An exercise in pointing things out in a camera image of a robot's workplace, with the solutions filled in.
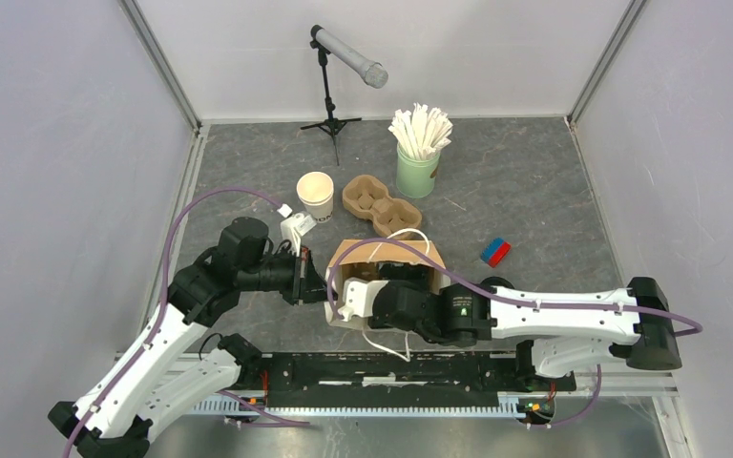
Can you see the brown paper bag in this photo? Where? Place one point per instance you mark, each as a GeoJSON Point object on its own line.
{"type": "Point", "coordinates": [363, 263]}

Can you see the grey microphone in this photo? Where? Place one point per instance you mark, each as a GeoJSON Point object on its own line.
{"type": "Point", "coordinates": [371, 72]}

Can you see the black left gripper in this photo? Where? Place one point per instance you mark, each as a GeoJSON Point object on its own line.
{"type": "Point", "coordinates": [307, 284]}

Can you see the blue toy brick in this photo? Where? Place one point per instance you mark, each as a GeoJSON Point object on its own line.
{"type": "Point", "coordinates": [490, 248]}

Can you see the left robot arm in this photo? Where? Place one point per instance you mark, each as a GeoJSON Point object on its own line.
{"type": "Point", "coordinates": [124, 413]}

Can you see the black microphone stand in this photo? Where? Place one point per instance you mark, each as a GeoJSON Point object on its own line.
{"type": "Point", "coordinates": [332, 125]}

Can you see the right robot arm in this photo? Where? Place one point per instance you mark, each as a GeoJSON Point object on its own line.
{"type": "Point", "coordinates": [559, 332]}

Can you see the white paper cup printed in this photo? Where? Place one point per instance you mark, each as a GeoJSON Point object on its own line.
{"type": "Point", "coordinates": [316, 191]}

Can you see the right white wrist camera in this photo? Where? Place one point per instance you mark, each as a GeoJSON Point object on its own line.
{"type": "Point", "coordinates": [356, 303]}

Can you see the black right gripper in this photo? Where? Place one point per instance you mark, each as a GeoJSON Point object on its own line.
{"type": "Point", "coordinates": [414, 274]}

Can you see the red toy brick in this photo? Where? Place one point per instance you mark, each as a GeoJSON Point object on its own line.
{"type": "Point", "coordinates": [499, 254]}

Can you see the brown pulp cup carrier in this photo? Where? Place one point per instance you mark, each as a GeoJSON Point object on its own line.
{"type": "Point", "coordinates": [366, 197]}

